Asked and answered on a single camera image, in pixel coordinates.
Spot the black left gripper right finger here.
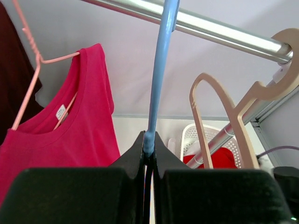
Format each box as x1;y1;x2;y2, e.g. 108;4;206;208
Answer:
154;135;293;224

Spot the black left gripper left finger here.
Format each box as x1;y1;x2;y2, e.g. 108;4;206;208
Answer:
0;132;146;224

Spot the red t shirt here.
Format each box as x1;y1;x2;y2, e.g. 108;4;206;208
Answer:
183;147;237;169

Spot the blue wire hanger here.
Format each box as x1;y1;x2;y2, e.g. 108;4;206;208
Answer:
143;0;180;157

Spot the pink t shirt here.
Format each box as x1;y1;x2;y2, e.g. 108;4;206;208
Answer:
0;44;120;200

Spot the pink wire hanger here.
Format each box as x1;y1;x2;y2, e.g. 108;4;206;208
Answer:
11;0;79;130

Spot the beige wooden hanger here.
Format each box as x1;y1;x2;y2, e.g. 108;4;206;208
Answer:
189;28;299;169

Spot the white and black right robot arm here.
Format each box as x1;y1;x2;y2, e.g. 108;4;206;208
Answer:
273;167;299;222

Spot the dark maroon t shirt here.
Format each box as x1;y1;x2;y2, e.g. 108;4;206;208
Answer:
0;4;34;143

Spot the white perforated plastic basket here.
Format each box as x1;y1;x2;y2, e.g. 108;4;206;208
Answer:
176;124;243;168

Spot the metal clothes rack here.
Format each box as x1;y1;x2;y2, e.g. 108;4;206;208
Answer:
72;0;299;153

